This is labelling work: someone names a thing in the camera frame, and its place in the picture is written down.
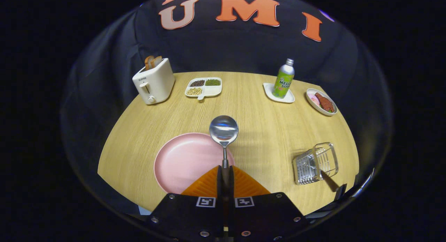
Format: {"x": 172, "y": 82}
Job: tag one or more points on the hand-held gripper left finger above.
{"x": 188, "y": 214}

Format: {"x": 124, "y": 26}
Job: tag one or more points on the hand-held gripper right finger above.
{"x": 264, "y": 214}

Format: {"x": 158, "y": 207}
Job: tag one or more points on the pink round plate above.
{"x": 184, "y": 161}

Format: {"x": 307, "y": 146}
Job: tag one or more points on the oval plate with food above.
{"x": 315, "y": 106}

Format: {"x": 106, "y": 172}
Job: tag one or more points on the white square coaster tray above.
{"x": 270, "y": 92}

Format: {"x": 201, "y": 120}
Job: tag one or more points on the pink ham slice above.
{"x": 313, "y": 99}

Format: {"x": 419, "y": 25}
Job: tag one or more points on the white divided dish with beans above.
{"x": 212, "y": 91}

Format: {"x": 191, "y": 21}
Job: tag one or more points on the red-brown meat piece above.
{"x": 325, "y": 102}

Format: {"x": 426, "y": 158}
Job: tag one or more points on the silver bottle with green label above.
{"x": 283, "y": 83}

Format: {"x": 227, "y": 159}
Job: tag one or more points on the cream white toaster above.
{"x": 156, "y": 81}

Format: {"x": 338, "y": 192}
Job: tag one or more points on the brown toast slice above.
{"x": 157, "y": 60}
{"x": 148, "y": 62}

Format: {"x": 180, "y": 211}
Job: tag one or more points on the black backdrop cloth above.
{"x": 226, "y": 50}

